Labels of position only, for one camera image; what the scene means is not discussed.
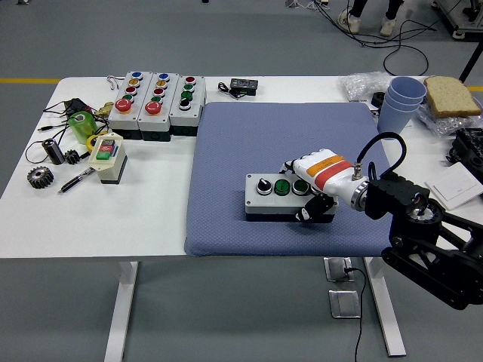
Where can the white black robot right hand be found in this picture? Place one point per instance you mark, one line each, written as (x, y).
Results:
(328, 169)

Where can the grey four-button control box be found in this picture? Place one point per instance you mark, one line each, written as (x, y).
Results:
(185, 118)
(264, 205)

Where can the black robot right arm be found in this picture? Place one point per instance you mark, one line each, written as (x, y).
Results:
(396, 192)

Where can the grey five-button control box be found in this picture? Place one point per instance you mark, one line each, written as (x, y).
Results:
(124, 120)
(154, 124)

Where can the blue-grey cushion mat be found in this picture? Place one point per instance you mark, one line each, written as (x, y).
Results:
(264, 132)

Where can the blue plastic cup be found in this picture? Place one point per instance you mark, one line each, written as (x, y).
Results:
(390, 122)
(392, 102)
(407, 88)

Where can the black round part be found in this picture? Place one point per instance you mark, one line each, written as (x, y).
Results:
(377, 100)

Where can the clear bubble wrap bag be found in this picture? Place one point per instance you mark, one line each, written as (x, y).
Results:
(358, 84)

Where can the metal floor outlet box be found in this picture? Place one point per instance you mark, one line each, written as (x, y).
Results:
(336, 269)
(343, 303)

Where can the black digital meter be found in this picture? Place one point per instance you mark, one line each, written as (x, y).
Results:
(244, 83)

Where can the white rectangular plate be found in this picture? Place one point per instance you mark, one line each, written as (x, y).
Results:
(456, 184)

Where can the clear plastic bag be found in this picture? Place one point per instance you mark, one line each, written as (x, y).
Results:
(449, 122)

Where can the bread slice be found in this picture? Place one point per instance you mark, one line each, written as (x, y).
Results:
(451, 96)

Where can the black mechanical device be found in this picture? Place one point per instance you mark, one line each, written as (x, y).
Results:
(469, 147)

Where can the white table leg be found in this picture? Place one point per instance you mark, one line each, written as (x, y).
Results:
(385, 301)
(122, 301)

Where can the person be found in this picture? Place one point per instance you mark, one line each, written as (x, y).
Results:
(349, 20)

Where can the brass fitting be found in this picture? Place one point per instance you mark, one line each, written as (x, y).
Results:
(103, 110)

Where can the yellow tape roll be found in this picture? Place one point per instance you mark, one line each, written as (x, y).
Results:
(90, 142)

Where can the green plastic cylinder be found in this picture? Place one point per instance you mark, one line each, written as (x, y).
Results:
(83, 130)

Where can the black pen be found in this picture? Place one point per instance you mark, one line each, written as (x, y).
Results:
(73, 183)

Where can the small black gear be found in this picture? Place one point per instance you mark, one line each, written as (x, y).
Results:
(71, 157)

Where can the black power adapter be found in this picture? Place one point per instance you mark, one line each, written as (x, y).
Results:
(77, 105)

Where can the black cylindrical capacitor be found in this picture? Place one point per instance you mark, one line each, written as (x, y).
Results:
(54, 152)

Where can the large black gear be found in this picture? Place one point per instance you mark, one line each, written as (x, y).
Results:
(39, 178)

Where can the aluminium frame cart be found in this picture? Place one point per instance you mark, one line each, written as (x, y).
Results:
(458, 22)

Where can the cream switch box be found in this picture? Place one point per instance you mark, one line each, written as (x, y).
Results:
(109, 173)

